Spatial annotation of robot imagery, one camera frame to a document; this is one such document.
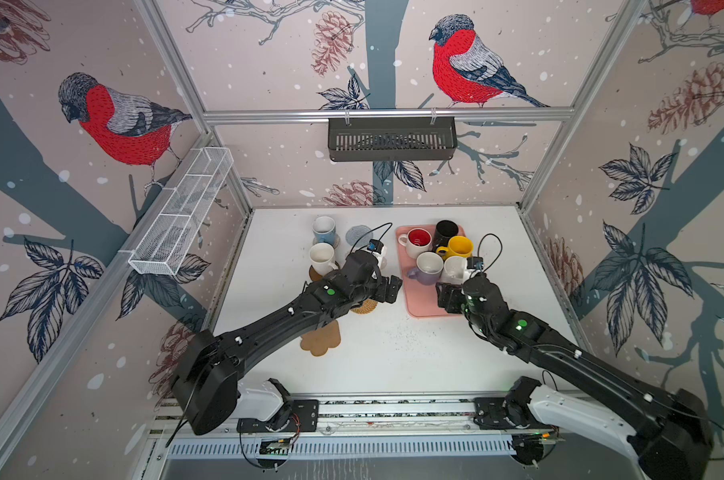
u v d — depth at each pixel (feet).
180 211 2.57
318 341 2.82
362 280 2.03
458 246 3.37
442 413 2.46
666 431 1.28
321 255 3.21
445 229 3.38
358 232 3.72
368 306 3.03
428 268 3.30
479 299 1.87
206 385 1.32
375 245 2.29
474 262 2.24
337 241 3.61
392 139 3.50
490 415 2.38
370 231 1.94
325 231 3.30
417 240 3.50
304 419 2.40
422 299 3.10
